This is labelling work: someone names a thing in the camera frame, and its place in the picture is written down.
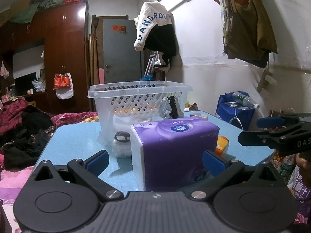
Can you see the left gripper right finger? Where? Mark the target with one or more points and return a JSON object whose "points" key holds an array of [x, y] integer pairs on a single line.
{"points": [[223, 172]]}

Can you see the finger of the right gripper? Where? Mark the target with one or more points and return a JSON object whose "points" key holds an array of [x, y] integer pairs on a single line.
{"points": [[283, 120], [271, 138]]}

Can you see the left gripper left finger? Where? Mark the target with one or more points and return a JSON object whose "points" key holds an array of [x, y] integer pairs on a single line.
{"points": [[86, 173]]}

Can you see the orange bottle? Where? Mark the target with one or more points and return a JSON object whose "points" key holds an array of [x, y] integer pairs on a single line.
{"points": [[222, 145]]}

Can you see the purple tissue pack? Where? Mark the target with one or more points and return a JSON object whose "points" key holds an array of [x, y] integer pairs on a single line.
{"points": [[167, 154]]}

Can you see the clear plastic laundry basket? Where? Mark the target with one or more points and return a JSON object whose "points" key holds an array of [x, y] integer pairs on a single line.
{"points": [[138, 99]]}

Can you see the black beaded hair accessory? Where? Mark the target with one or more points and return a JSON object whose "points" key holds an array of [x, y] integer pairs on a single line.
{"points": [[169, 108]]}

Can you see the clear plastic water bottle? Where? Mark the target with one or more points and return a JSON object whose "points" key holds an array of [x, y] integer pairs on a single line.
{"points": [[245, 100]]}

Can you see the blue shopping bag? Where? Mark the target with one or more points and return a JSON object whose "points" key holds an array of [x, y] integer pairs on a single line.
{"points": [[232, 112]]}

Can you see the maroon clothes pile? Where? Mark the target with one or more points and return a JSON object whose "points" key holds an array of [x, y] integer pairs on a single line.
{"points": [[25, 131]]}

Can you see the pink floral bedsheet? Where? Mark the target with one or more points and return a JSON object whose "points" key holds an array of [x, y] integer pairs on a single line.
{"points": [[11, 184]]}

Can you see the orange white hanging bag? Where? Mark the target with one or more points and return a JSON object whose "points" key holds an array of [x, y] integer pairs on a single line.
{"points": [[63, 86]]}

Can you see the olive hanging bag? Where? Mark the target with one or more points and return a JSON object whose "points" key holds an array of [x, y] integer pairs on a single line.
{"points": [[248, 32]]}

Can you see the grey metal door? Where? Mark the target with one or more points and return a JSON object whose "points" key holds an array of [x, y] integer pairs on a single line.
{"points": [[121, 62]]}

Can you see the dark red wooden wardrobe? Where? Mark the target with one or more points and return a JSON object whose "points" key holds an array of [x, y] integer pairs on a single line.
{"points": [[62, 30]]}

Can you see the white black hanging jacket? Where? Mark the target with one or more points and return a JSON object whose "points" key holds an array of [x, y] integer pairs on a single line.
{"points": [[155, 31]]}

